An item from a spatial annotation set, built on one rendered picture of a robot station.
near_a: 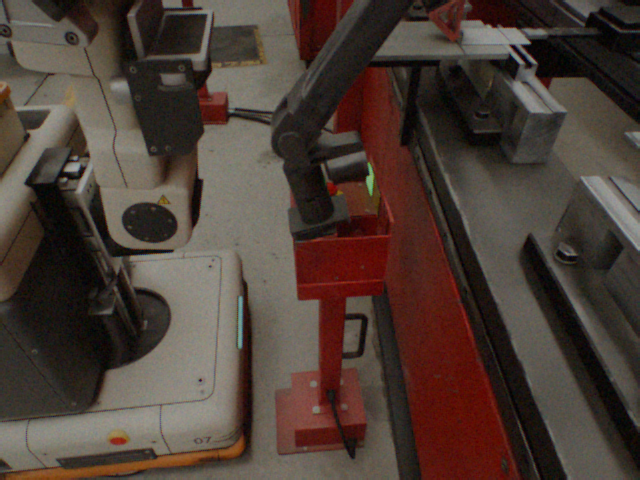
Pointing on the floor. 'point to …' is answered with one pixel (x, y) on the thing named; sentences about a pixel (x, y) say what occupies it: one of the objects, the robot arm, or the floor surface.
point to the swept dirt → (379, 363)
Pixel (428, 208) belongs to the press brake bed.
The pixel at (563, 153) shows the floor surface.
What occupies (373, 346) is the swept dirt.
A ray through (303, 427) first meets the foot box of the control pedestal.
